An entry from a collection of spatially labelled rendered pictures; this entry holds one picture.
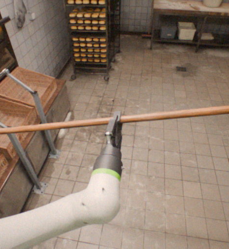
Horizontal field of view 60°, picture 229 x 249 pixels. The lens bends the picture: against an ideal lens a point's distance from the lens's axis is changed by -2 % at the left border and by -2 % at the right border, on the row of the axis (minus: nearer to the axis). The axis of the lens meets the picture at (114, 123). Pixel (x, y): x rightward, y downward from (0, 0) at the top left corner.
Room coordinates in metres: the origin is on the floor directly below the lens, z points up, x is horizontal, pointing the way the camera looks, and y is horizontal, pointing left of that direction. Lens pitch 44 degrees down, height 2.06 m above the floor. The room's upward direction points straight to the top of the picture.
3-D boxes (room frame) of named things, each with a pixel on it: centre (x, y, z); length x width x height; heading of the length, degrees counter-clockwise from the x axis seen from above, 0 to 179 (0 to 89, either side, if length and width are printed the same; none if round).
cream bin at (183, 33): (4.89, -1.69, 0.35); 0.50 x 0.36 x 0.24; 172
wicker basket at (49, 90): (1.94, 1.01, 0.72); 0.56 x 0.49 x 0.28; 170
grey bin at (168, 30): (4.95, -1.27, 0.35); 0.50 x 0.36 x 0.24; 171
